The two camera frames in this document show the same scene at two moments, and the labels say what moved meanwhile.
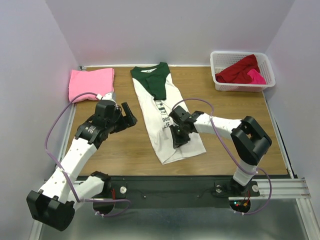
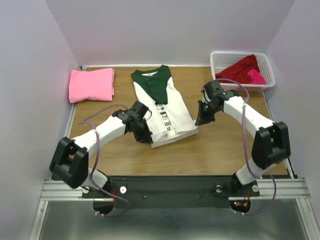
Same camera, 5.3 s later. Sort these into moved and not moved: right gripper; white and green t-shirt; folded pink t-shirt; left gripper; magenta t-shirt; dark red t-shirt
Moved: left gripper; white and green t-shirt; right gripper
Not moved: magenta t-shirt; dark red t-shirt; folded pink t-shirt
